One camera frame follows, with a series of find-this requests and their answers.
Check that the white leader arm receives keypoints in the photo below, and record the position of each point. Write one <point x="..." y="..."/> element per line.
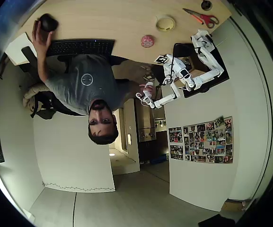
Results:
<point x="168" y="99"/>

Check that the yellowish roll of tape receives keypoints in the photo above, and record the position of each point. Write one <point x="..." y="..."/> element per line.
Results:
<point x="165" y="29"/>

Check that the black computer mouse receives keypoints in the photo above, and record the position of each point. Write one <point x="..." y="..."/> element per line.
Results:
<point x="50" y="22"/>

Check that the person's left forearm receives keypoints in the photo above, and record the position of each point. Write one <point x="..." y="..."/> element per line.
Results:
<point x="43" y="66"/>

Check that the white follower robot arm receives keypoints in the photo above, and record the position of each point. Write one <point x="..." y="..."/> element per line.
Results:
<point x="207" y="56"/>

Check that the pink round object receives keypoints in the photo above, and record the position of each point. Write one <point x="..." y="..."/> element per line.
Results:
<point x="147" y="41"/>

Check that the person's right hand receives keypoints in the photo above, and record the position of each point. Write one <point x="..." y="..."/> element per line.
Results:
<point x="148" y="88"/>

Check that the person's left hand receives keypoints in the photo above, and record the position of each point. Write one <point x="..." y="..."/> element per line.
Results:
<point x="40" y="40"/>

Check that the black white marker tag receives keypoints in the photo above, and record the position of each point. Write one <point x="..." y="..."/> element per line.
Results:
<point x="162" y="59"/>

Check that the marker plate on gripper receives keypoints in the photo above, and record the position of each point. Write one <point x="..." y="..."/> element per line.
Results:
<point x="168" y="81"/>

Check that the brown wooden board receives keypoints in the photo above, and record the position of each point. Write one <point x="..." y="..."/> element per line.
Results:
<point x="197" y="71"/>

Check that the stainless steel fridge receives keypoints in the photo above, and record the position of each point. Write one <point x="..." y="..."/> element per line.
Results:
<point x="145" y="123"/>

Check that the black round desk grommet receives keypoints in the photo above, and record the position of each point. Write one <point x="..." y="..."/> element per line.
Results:
<point x="206" y="4"/>

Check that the small photo collage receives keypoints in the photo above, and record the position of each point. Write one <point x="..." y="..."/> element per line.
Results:
<point x="176" y="152"/>
<point x="175" y="134"/>

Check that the large photo collage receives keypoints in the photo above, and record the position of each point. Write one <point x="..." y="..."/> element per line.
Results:
<point x="208" y="139"/>

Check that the man in grey t-shirt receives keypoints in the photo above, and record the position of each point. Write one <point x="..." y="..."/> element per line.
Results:
<point x="86" y="71"/>

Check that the blue crate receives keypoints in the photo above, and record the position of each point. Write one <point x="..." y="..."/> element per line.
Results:
<point x="159" y="159"/>

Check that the black keyboard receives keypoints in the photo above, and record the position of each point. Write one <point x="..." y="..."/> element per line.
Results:
<point x="79" y="47"/>

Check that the black jacket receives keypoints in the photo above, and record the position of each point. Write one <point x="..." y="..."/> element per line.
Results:
<point x="46" y="111"/>

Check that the beige puffy jacket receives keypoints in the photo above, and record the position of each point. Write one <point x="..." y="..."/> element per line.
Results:
<point x="35" y="93"/>

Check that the cardboard box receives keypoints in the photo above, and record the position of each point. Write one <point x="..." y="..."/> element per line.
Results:
<point x="232" y="205"/>

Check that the white paper pad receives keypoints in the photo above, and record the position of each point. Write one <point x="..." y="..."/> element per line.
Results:
<point x="15" y="50"/>

